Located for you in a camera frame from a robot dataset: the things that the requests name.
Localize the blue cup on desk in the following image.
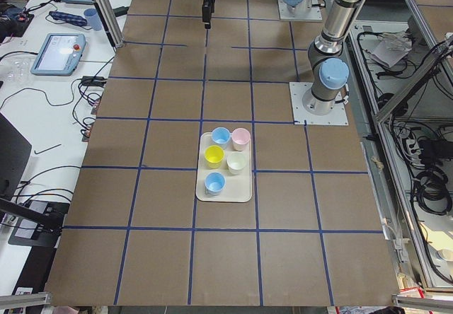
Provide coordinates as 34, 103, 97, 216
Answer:
84, 8, 103, 31

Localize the pink plastic cup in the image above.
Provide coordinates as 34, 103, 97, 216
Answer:
231, 128, 251, 151

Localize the yellow plastic cup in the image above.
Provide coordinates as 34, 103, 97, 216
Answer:
205, 145, 224, 169

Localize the pale green plastic cup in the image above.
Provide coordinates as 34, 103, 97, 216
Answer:
226, 152, 247, 175

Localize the light blue plastic cup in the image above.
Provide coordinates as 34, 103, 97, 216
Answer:
205, 172, 226, 195

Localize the black power adapter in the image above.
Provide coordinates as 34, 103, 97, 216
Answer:
113, 6, 129, 17

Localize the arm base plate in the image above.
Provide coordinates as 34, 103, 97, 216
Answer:
289, 82, 349, 126
277, 0, 323, 23

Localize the aluminium frame post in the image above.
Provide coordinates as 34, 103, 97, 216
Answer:
92, 0, 124, 49

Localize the black cable on desk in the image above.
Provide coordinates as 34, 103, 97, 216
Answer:
0, 55, 110, 127

